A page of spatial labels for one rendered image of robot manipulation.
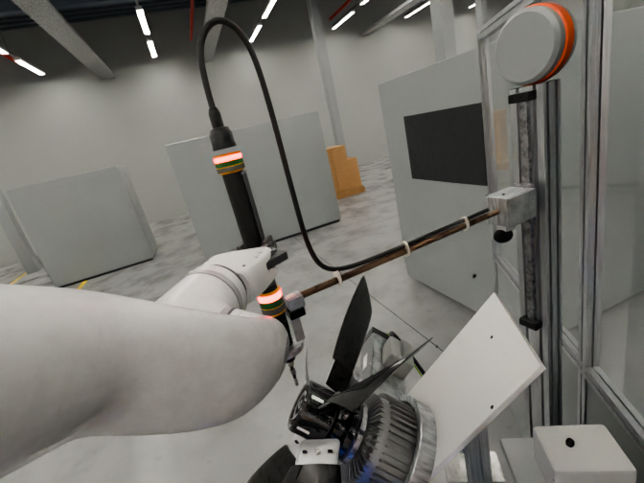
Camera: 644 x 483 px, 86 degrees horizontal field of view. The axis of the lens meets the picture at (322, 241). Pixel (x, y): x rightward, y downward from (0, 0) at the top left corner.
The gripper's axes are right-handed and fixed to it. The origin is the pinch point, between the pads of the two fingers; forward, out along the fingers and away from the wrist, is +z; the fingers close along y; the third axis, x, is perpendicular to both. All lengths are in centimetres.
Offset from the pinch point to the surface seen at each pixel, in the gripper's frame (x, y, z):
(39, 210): -11, -593, 471
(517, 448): -79, 46, 26
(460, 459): -81, 31, 25
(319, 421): -43.1, 0.4, 4.8
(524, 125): 7, 56, 38
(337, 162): -72, -92, 807
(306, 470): -46.3, -1.7, -4.0
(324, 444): -46.9, 1.0, 2.3
